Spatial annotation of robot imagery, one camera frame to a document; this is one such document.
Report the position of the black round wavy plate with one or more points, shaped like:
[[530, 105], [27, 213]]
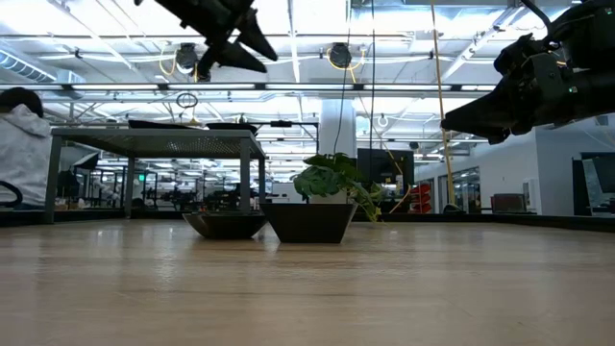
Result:
[[221, 227]]

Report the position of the white wall device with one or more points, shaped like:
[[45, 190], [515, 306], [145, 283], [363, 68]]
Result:
[[531, 194]]

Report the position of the black overhead camera frame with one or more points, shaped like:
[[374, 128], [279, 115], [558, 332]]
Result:
[[281, 123]]

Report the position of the maroon box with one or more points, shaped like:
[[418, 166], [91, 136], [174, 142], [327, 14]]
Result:
[[508, 203]]

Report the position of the long ceiling light strip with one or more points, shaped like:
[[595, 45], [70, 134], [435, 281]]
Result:
[[312, 87]]

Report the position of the black monitor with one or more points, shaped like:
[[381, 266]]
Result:
[[384, 165]]

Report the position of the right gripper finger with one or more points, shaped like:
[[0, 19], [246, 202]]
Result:
[[485, 113], [504, 134]]

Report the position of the grey perforated metal shelf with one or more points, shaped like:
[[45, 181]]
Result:
[[158, 141]]

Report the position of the green potted plant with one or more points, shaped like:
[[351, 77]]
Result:
[[327, 180]]

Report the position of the black wavy square plate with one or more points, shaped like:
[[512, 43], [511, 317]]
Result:
[[310, 223]]

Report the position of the round pendant lamp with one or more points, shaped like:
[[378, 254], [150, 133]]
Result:
[[382, 120], [241, 120]]

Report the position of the person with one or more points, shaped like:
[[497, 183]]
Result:
[[24, 154]]

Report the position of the red storage bins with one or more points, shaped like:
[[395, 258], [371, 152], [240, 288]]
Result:
[[422, 197]]

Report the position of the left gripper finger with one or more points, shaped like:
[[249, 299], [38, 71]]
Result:
[[254, 36], [235, 57]]

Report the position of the dark partition panel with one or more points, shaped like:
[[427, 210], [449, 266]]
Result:
[[606, 182]]

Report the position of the ceiling air duct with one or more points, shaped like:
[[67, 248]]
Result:
[[21, 65]]

